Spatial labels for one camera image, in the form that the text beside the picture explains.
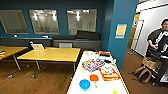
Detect blue bowl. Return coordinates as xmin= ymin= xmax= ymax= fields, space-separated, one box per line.
xmin=78 ymin=78 xmax=92 ymax=91

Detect white round dish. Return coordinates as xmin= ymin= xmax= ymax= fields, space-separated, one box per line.
xmin=83 ymin=50 xmax=96 ymax=57

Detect black sofa section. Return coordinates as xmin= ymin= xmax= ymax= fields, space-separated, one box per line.
xmin=75 ymin=29 xmax=102 ymax=42

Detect grey rectangular cushion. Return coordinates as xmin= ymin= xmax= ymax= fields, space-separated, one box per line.
xmin=58 ymin=42 xmax=74 ymax=49

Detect colourful game boxes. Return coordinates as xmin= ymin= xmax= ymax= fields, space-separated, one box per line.
xmin=81 ymin=58 xmax=106 ymax=73

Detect small blue white item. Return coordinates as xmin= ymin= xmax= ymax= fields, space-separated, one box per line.
xmin=98 ymin=55 xmax=108 ymax=61

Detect small red black box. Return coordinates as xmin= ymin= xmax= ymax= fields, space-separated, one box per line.
xmin=99 ymin=51 xmax=112 ymax=57

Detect interior glass window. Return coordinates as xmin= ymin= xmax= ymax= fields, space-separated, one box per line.
xmin=66 ymin=8 xmax=98 ymax=35
xmin=28 ymin=8 xmax=60 ymax=35
xmin=0 ymin=9 xmax=29 ymax=34

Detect small black item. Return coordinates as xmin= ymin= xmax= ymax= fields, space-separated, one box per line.
xmin=104 ymin=58 xmax=116 ymax=64

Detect long wooden table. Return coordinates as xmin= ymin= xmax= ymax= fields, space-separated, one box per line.
xmin=16 ymin=46 xmax=82 ymax=79
xmin=0 ymin=45 xmax=29 ymax=79

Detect red board game box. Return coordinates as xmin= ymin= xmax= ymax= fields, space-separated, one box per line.
xmin=98 ymin=65 xmax=121 ymax=82

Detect small white ledge device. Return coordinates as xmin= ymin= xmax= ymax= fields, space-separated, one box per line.
xmin=12 ymin=33 xmax=19 ymax=38
xmin=42 ymin=34 xmax=51 ymax=39

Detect yellow air hockey table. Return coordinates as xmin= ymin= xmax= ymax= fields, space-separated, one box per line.
xmin=65 ymin=49 xmax=130 ymax=94

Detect wooden door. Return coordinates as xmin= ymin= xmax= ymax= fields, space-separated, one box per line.
xmin=128 ymin=13 xmax=145 ymax=54

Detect brown backpack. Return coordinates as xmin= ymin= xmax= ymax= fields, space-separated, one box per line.
xmin=133 ymin=64 xmax=153 ymax=84

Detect tan cardboard box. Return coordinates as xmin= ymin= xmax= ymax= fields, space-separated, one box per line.
xmin=142 ymin=56 xmax=163 ymax=69

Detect person in dark shirt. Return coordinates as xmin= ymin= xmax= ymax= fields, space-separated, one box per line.
xmin=146 ymin=18 xmax=168 ymax=54

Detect yellow framed wall poster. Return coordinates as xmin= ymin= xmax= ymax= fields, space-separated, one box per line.
xmin=114 ymin=23 xmax=128 ymax=40

